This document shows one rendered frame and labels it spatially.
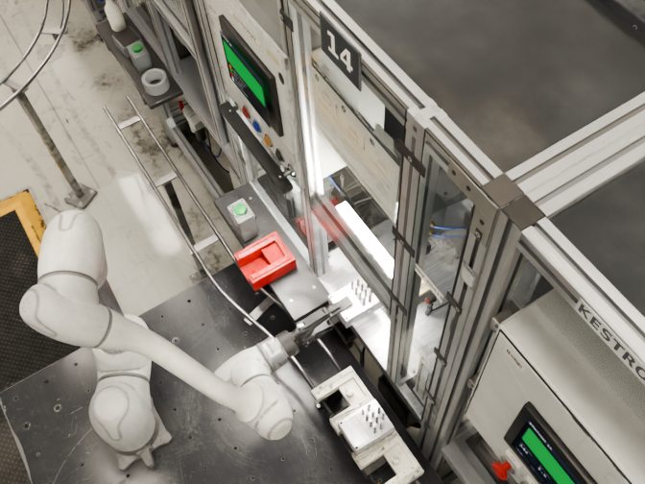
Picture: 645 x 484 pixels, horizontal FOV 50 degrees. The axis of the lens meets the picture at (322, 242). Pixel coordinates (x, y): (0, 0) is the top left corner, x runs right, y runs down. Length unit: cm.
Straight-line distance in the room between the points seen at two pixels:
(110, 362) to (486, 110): 141
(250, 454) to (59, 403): 66
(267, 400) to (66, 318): 54
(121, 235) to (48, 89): 114
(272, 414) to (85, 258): 60
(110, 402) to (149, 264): 140
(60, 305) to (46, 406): 91
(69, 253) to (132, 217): 193
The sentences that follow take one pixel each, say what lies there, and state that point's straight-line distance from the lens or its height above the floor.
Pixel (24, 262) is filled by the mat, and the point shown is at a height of 1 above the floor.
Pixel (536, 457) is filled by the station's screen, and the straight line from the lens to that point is 133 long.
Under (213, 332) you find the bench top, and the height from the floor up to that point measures 68.
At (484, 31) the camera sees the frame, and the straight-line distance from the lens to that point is 126.
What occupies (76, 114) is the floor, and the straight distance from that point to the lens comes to 412.
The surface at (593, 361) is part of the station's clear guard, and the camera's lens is 108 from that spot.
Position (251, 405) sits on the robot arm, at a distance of 181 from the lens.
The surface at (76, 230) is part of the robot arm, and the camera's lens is 171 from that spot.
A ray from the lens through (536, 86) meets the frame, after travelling 118.
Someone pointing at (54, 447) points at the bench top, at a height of 68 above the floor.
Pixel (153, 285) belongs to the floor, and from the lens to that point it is 335.
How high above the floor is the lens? 284
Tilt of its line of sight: 59 degrees down
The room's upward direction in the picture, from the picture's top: 5 degrees counter-clockwise
